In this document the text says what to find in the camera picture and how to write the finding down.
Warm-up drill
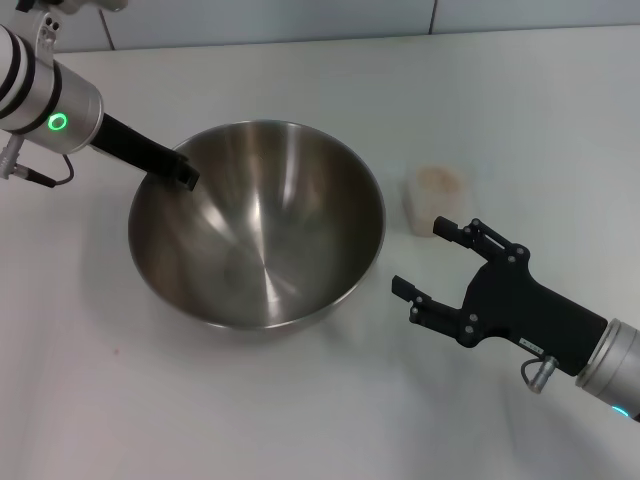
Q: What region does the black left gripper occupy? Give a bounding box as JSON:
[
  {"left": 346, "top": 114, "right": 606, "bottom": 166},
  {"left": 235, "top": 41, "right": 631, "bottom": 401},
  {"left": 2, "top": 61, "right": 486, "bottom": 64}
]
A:
[{"left": 90, "top": 113, "right": 201, "bottom": 193}]

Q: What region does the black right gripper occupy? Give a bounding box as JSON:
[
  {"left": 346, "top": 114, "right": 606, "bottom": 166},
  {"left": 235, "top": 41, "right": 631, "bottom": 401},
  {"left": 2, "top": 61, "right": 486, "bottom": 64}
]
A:
[{"left": 391, "top": 215, "right": 610, "bottom": 377}]

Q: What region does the clear plastic measuring cup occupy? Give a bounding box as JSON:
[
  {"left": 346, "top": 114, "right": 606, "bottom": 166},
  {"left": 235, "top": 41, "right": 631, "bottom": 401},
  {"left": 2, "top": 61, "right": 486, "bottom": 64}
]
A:
[{"left": 399, "top": 162, "right": 476, "bottom": 236}]

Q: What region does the stainless steel mixing bowl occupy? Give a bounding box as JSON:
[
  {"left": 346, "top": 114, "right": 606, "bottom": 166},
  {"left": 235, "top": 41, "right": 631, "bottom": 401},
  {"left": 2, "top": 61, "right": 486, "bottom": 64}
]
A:
[{"left": 127, "top": 118, "right": 387, "bottom": 331}]

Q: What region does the right arm connector cable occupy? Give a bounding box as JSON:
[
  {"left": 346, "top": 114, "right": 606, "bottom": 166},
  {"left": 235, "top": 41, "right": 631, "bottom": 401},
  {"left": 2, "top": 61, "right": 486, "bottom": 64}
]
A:
[{"left": 519, "top": 353, "right": 559, "bottom": 392}]

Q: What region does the arm connector cable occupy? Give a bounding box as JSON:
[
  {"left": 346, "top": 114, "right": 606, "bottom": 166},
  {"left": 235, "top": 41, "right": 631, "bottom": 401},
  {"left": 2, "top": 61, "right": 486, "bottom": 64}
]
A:
[
  {"left": 0, "top": 134, "right": 76, "bottom": 189},
  {"left": 519, "top": 353, "right": 559, "bottom": 392}
]

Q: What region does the left arm connector cable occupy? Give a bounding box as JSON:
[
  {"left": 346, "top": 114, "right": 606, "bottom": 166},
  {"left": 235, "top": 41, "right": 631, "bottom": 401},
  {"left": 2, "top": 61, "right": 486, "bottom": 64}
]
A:
[{"left": 0, "top": 134, "right": 76, "bottom": 189}]

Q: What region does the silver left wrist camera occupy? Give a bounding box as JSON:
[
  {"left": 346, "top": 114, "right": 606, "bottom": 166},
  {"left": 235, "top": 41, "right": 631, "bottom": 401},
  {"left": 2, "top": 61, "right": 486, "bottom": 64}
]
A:
[{"left": 17, "top": 0, "right": 129, "bottom": 59}]

